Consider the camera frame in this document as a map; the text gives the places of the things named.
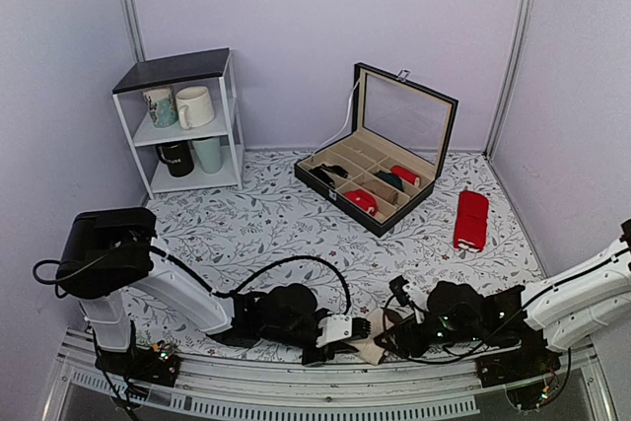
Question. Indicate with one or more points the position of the aluminium corner post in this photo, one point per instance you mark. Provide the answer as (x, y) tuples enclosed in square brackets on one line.
[(133, 29), (509, 79)]

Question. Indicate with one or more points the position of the white ceramic mug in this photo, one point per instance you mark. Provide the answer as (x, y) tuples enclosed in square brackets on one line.
[(194, 107)]

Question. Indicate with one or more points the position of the dark green sock in box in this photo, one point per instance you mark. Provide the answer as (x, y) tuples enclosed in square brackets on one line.
[(391, 179)]

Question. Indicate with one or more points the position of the black compartment storage box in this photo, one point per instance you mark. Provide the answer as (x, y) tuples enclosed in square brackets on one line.
[(394, 121)]

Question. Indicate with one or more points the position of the cream and brown striped sock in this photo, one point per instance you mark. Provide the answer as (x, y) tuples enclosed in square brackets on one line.
[(367, 349)]

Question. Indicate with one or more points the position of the black sock in box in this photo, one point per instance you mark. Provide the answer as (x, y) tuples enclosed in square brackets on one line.
[(325, 173)]

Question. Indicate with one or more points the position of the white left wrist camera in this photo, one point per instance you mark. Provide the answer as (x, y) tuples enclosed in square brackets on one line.
[(333, 328)]

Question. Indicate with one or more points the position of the aluminium table edge rail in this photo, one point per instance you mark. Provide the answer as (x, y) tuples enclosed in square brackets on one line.
[(232, 389)]

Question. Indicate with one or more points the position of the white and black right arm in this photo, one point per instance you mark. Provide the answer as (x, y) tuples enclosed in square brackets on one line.
[(555, 312)]

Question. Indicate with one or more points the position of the white shelf with black top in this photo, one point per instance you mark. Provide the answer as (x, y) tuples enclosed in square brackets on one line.
[(213, 69)]

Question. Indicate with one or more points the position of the pale green tumbler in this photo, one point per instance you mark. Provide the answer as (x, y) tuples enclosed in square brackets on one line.
[(208, 152)]

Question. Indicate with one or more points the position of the red folded sock on table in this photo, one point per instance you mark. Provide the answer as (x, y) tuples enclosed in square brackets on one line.
[(471, 221)]

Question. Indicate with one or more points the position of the left aluminium corner post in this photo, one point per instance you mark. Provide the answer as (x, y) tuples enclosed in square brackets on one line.
[(133, 29)]

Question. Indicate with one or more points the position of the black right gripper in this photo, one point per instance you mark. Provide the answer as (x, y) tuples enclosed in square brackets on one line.
[(407, 335)]

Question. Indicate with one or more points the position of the right aluminium corner post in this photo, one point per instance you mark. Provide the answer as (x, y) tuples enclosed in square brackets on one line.
[(509, 79)]

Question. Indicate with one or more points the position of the red rolled sock rear compartment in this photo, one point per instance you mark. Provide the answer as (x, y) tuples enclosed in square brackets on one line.
[(407, 175)]

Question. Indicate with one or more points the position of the red rolled sock compartment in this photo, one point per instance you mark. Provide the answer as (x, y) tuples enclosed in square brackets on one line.
[(363, 200), (407, 175)]

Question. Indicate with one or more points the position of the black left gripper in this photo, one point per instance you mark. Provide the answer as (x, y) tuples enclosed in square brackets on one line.
[(329, 352)]

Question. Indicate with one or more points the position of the floral patterned table mat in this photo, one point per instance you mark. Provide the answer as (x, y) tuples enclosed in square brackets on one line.
[(275, 231)]

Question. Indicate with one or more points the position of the patterned teal ceramic cup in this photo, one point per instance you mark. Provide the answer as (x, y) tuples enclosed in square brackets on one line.
[(161, 106)]

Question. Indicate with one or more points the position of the beige rolled sock in box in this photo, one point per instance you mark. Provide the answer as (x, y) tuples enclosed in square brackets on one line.
[(382, 190)]

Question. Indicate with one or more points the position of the red rolled sock front compartment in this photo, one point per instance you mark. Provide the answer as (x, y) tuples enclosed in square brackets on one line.
[(363, 200)]

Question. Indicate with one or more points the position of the black ceramic mug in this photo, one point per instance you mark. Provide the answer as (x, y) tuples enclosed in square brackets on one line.
[(177, 157)]

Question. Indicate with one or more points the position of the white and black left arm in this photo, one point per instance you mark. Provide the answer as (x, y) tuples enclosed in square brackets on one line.
[(107, 251)]

